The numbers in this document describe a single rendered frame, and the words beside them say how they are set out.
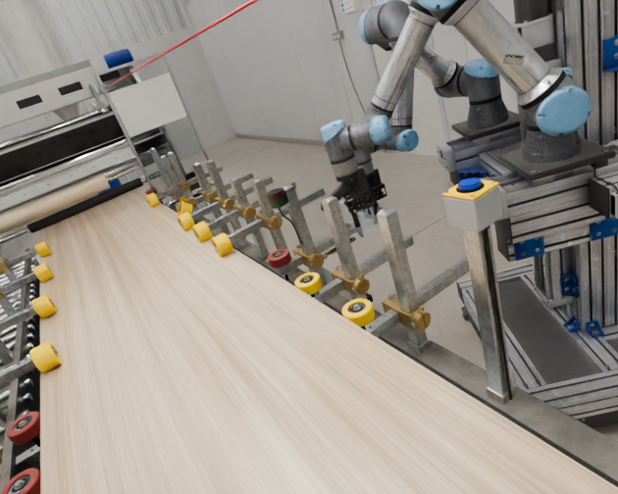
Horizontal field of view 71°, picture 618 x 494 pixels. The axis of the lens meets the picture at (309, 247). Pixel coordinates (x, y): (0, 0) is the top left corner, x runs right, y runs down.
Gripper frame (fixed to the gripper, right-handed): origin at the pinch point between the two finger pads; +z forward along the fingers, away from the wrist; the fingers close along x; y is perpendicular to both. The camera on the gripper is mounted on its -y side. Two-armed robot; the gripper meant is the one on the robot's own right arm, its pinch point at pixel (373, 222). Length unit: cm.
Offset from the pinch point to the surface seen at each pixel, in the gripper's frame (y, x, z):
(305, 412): -73, -68, -7
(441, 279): -17, -51, 0
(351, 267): -32.6, -30.7, -6.8
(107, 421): -109, -32, -7
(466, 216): -36, -81, -36
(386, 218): -34, -56, -29
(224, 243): -53, 21, -13
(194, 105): 205, 844, -12
